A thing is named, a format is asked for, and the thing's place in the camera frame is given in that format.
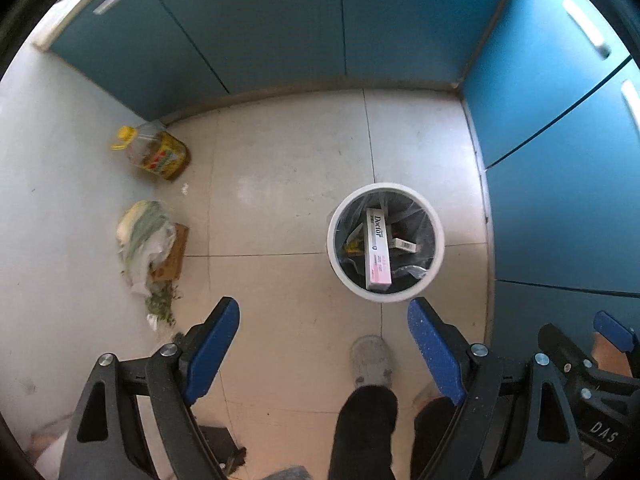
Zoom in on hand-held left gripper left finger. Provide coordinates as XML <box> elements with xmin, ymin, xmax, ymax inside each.
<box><xmin>59</xmin><ymin>296</ymin><xmax>241</xmax><ymax>480</ymax></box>

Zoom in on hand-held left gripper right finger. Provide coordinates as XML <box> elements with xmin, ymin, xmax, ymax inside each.
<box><xmin>406</xmin><ymin>297</ymin><xmax>586</xmax><ymax>480</ymax></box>

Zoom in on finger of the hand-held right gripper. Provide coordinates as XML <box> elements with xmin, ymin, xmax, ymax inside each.
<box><xmin>538</xmin><ymin>323</ymin><xmax>601</xmax><ymax>391</ymax></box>
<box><xmin>593</xmin><ymin>310</ymin><xmax>640</xmax><ymax>376</ymax></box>

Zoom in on white trash bin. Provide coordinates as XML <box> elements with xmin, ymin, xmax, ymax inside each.
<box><xmin>327</xmin><ymin>183</ymin><xmax>446</xmax><ymax>304</ymax></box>

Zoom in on pink toothpaste box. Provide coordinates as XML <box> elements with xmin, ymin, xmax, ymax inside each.
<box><xmin>365</xmin><ymin>206</ymin><xmax>393</xmax><ymax>292</ymax></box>

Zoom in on black bin liner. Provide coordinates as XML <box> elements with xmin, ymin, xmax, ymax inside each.
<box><xmin>334</xmin><ymin>192</ymin><xmax>435</xmax><ymax>294</ymax></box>

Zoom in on grey slipper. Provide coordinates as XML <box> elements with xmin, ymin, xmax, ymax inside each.
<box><xmin>348</xmin><ymin>335</ymin><xmax>395</xmax><ymax>389</ymax></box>

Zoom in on green vegetable scraps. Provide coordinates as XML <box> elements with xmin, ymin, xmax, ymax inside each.
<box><xmin>144</xmin><ymin>282</ymin><xmax>179</xmax><ymax>329</ymax></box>

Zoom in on brown cardboard box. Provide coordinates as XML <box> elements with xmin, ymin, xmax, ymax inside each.
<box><xmin>150</xmin><ymin>223</ymin><xmax>190</xmax><ymax>282</ymax></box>

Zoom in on cabbage in plastic bag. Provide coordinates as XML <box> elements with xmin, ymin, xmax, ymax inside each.
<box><xmin>117</xmin><ymin>199</ymin><xmax>177</xmax><ymax>297</ymax></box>

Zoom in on blue kitchen cabinet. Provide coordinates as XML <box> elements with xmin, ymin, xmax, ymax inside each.
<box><xmin>459</xmin><ymin>0</ymin><xmax>640</xmax><ymax>361</ymax></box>
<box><xmin>35</xmin><ymin>0</ymin><xmax>526</xmax><ymax>124</ymax></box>

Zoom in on yellow cooking oil bottle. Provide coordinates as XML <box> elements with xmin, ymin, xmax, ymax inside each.
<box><xmin>110</xmin><ymin>120</ymin><xmax>191</xmax><ymax>181</ymax></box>

